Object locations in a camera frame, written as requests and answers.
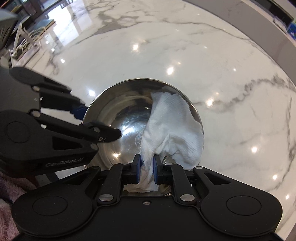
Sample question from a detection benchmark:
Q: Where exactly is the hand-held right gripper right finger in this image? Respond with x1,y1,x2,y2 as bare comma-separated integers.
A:
153,154,230,205

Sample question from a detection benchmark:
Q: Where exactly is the lotus pond painting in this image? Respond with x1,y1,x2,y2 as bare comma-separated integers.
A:
286,19,296,39

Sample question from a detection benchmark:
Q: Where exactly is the blue steel bowl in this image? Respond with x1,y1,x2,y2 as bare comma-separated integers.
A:
82,78,205,196

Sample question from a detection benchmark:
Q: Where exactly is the flat silver device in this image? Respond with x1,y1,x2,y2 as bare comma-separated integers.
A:
273,16,287,31

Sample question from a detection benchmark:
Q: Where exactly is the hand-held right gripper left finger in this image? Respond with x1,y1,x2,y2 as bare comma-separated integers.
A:
69,153,142,205

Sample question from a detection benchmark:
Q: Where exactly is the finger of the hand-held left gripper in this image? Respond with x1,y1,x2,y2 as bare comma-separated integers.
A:
28,110,123,153
10,67,90,120

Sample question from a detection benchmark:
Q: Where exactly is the white tablet stand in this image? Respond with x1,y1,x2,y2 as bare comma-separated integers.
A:
9,22,47,59

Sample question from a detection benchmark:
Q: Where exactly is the white cloth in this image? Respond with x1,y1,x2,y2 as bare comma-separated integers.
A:
127,90,204,193

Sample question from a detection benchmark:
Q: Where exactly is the white cable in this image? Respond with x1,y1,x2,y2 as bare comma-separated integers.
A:
27,26,47,41

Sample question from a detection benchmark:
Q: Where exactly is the dark grey ribbed object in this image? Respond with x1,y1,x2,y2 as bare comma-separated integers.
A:
0,9,18,49

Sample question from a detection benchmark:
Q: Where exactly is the pink fluffy garment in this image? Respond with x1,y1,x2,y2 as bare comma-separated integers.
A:
0,171,39,241

